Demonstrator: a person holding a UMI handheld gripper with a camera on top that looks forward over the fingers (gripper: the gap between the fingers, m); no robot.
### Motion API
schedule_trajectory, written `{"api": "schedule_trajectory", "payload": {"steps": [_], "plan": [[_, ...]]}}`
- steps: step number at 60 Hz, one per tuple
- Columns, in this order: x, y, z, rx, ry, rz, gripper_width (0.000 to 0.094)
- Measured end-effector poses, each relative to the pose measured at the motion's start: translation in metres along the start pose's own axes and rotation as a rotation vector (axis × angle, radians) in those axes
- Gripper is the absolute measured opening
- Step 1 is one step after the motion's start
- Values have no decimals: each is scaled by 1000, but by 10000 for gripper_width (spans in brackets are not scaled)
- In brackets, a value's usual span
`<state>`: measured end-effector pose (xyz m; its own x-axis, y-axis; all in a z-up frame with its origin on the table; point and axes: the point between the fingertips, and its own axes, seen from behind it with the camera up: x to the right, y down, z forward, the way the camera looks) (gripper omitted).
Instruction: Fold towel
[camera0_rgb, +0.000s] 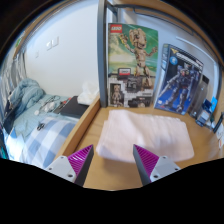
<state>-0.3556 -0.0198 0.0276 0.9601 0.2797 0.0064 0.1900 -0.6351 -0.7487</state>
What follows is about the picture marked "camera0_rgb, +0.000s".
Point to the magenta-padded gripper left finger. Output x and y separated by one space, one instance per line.
61 165

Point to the white wall switch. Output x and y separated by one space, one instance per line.
52 43

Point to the blue duvet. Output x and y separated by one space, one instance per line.
28 93

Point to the blue white checked blanket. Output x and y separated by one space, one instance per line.
46 140

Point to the dark blue small box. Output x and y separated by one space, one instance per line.
203 117

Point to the pink towel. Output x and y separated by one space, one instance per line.
146 133

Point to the white plastic bag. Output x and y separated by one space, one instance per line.
88 93

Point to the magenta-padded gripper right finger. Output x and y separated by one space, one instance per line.
163 166

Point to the bed with light blue sheet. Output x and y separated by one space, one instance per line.
30 123

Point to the clear bottle with black cap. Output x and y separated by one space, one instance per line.
202 93

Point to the black laptop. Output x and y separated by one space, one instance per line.
75 108

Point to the blue robot model kit box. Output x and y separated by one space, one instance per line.
180 83

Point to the black electric shaver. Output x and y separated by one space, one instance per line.
218 123

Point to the green tree figure toy box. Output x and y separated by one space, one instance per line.
133 66

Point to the small light blue box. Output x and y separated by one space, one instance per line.
211 104

